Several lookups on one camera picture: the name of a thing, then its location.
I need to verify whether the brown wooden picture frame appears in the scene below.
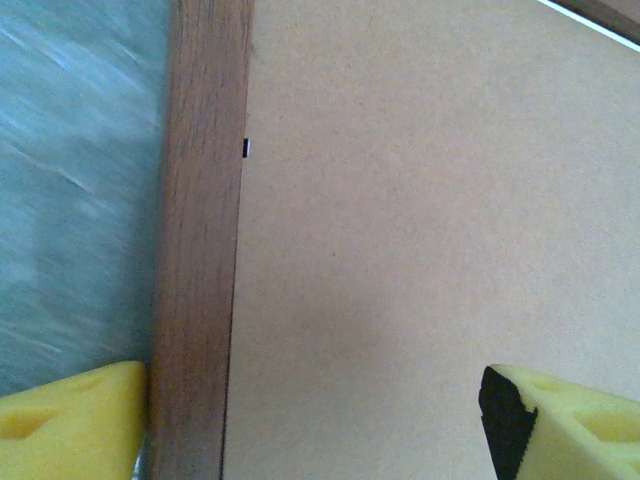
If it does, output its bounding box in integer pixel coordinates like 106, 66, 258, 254
146, 0, 640, 480

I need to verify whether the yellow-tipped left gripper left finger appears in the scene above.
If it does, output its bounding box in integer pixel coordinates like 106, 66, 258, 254
0, 360, 149, 480

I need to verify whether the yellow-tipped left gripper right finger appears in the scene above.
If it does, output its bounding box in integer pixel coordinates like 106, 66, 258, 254
477, 363, 640, 480

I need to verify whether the brown backing board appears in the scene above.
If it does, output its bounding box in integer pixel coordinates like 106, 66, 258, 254
219, 0, 640, 480

